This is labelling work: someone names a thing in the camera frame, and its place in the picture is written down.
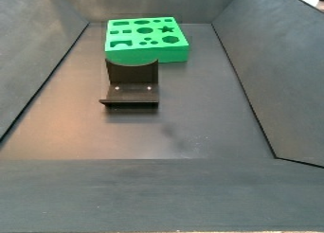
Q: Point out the green foam shape board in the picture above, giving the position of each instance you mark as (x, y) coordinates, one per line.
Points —
(139, 40)

